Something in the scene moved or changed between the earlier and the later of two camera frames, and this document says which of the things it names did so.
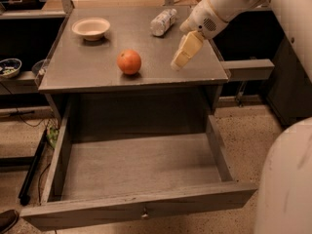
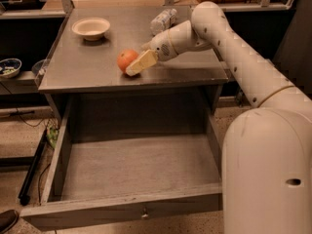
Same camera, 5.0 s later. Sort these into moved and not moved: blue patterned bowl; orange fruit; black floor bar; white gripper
Moved: white gripper
Not moved: black floor bar; blue patterned bowl; orange fruit
